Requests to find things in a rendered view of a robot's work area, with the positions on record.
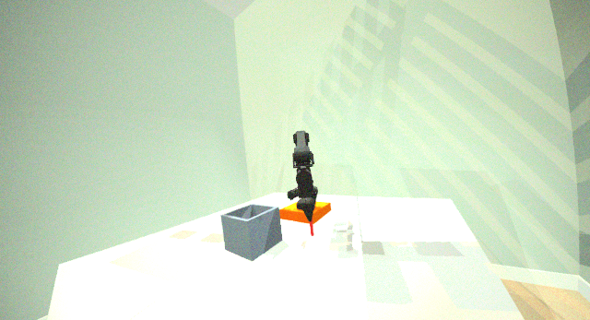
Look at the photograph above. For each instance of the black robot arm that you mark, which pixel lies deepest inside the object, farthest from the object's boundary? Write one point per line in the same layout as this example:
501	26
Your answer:
302	157

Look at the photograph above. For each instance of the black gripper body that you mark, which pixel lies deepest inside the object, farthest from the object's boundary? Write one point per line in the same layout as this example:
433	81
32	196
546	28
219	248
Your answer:
307	194

